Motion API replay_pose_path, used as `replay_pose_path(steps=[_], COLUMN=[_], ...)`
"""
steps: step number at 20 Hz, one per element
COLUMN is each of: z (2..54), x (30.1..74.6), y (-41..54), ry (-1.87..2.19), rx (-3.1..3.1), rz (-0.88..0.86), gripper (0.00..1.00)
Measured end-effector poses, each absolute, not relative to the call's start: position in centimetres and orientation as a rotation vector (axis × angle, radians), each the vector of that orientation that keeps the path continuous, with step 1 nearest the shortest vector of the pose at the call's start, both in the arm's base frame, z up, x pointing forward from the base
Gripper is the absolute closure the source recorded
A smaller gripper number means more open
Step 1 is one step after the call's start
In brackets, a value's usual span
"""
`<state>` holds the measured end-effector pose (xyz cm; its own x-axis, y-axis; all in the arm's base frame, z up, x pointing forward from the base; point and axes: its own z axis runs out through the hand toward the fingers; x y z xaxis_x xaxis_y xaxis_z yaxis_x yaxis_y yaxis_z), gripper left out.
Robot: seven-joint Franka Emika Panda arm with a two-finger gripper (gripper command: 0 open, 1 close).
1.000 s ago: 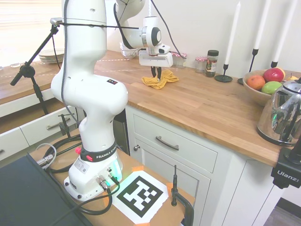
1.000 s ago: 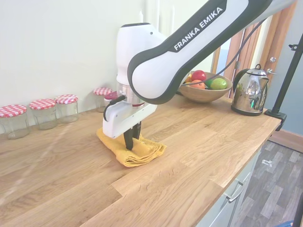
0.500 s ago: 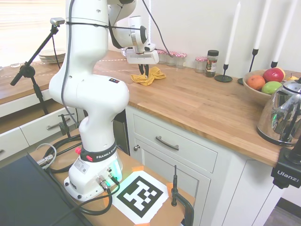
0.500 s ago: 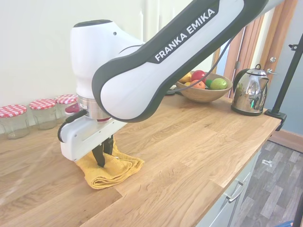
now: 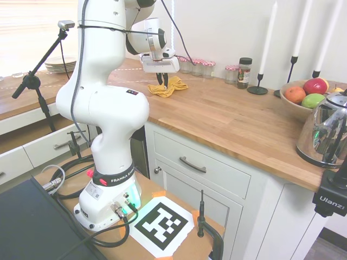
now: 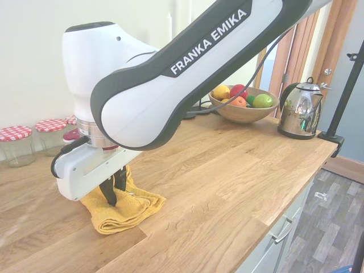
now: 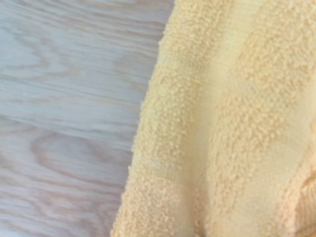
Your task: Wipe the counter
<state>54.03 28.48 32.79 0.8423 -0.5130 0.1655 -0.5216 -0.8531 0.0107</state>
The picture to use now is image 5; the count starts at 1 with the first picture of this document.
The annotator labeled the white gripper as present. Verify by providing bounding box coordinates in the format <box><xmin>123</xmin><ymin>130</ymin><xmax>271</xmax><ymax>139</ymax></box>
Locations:
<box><xmin>139</xmin><ymin>53</ymin><xmax>181</xmax><ymax>90</ymax></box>

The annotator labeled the yellow cloth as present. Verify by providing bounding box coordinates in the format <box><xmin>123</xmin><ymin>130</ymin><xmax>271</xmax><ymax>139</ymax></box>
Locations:
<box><xmin>147</xmin><ymin>75</ymin><xmax>189</xmax><ymax>99</ymax></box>

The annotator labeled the glass jar red gingham lid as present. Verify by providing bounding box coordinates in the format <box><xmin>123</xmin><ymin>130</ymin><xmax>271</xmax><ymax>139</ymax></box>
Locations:
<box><xmin>191</xmin><ymin>58</ymin><xmax>204</xmax><ymax>77</ymax></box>
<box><xmin>224</xmin><ymin>64</ymin><xmax>241</xmax><ymax>85</ymax></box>
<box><xmin>202</xmin><ymin>61</ymin><xmax>216</xmax><ymax>80</ymax></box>
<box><xmin>178</xmin><ymin>56</ymin><xmax>191</xmax><ymax>74</ymax></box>

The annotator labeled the spice jar black lid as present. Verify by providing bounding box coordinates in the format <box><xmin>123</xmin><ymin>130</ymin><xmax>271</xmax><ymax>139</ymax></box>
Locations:
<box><xmin>236</xmin><ymin>57</ymin><xmax>253</xmax><ymax>90</ymax></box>

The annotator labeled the stack of beige plates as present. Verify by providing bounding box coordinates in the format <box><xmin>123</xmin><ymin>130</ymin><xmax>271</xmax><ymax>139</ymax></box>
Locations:
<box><xmin>44</xmin><ymin>56</ymin><xmax>78</xmax><ymax>74</ymax></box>

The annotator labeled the black bar clamp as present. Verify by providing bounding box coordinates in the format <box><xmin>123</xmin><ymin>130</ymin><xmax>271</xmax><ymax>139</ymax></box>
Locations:
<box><xmin>197</xmin><ymin>189</ymin><xmax>224</xmax><ymax>260</ymax></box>
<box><xmin>67</xmin><ymin>131</ymin><xmax>83</xmax><ymax>159</ymax></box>

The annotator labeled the white taper candle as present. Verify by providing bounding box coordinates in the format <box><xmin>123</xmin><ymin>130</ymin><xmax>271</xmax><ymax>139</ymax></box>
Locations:
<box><xmin>293</xmin><ymin>0</ymin><xmax>313</xmax><ymax>57</ymax></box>
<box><xmin>259</xmin><ymin>0</ymin><xmax>279</xmax><ymax>75</ymax></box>
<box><xmin>314</xmin><ymin>0</ymin><xmax>345</xmax><ymax>72</ymax></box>

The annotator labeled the black microphone style stand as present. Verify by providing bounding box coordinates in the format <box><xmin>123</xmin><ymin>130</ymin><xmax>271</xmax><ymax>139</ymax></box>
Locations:
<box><xmin>11</xmin><ymin>28</ymin><xmax>69</xmax><ymax>134</ymax></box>

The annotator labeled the wooden fruit bowl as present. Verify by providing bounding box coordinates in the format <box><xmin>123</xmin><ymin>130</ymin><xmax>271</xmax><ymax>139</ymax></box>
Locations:
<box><xmin>279</xmin><ymin>80</ymin><xmax>347</xmax><ymax>116</ymax></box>

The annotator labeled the orange fruit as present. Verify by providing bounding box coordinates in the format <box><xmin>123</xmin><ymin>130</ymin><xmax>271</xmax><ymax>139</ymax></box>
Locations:
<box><xmin>284</xmin><ymin>86</ymin><xmax>307</xmax><ymax>105</ymax></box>

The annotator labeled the white drawer cabinet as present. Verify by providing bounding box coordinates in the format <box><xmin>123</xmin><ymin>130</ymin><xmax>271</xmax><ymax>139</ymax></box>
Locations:
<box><xmin>0</xmin><ymin>102</ymin><xmax>94</xmax><ymax>188</ymax></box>

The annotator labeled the black and white marker sheet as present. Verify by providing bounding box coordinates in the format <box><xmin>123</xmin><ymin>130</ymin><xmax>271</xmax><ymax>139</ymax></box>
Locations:
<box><xmin>128</xmin><ymin>196</ymin><xmax>196</xmax><ymax>258</ymax></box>

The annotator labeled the green apple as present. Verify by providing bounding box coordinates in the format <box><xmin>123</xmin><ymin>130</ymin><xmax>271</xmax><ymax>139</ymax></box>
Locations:
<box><xmin>301</xmin><ymin>93</ymin><xmax>326</xmax><ymax>109</ymax></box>

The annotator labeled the red apple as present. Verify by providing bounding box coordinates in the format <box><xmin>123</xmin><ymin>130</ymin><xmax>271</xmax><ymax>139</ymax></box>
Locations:
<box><xmin>303</xmin><ymin>77</ymin><xmax>328</xmax><ymax>95</ymax></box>

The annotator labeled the white base cabinet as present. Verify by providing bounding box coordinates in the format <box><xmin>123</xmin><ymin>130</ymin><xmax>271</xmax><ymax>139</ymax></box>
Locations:
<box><xmin>144</xmin><ymin>121</ymin><xmax>327</xmax><ymax>260</ymax></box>

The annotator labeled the brown mounting board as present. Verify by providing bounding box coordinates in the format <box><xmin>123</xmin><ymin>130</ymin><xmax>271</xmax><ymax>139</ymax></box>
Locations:
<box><xmin>32</xmin><ymin>147</ymin><xmax>226</xmax><ymax>260</ymax></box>

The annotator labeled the stainless steel kettle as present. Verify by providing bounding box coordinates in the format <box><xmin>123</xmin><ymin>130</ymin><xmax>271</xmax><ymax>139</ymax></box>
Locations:
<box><xmin>295</xmin><ymin>90</ymin><xmax>347</xmax><ymax>170</ymax></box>

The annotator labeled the black controller box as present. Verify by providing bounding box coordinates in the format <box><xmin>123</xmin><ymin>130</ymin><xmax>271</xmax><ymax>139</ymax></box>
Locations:
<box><xmin>0</xmin><ymin>175</ymin><xmax>107</xmax><ymax>260</ymax></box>

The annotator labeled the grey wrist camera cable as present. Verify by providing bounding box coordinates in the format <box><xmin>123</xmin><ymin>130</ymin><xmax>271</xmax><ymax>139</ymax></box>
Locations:
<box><xmin>159</xmin><ymin>0</ymin><xmax>197</xmax><ymax>67</ymax></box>

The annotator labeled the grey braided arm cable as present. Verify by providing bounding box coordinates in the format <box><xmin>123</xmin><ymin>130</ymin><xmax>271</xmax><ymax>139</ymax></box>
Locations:
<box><xmin>69</xmin><ymin>0</ymin><xmax>92</xmax><ymax>148</ymax></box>

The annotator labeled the metal drawer handle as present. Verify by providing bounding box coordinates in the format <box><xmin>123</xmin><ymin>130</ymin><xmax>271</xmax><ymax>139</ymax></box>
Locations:
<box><xmin>53</xmin><ymin>134</ymin><xmax>82</xmax><ymax>151</ymax></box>
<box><xmin>179</xmin><ymin>156</ymin><xmax>207</xmax><ymax>174</ymax></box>

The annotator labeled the silver exterior camera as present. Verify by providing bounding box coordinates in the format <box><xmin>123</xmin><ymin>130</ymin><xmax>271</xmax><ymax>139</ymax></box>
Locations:
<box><xmin>57</xmin><ymin>19</ymin><xmax>76</xmax><ymax>30</ymax></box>

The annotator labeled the black base cable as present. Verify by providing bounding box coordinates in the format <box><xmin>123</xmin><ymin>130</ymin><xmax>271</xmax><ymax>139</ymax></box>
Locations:
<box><xmin>61</xmin><ymin>201</ymin><xmax>139</xmax><ymax>260</ymax></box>
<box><xmin>53</xmin><ymin>156</ymin><xmax>96</xmax><ymax>200</ymax></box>

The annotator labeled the black clamp camera stand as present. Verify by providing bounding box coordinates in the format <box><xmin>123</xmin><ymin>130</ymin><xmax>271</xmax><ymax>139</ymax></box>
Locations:
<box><xmin>311</xmin><ymin>167</ymin><xmax>347</xmax><ymax>219</ymax></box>

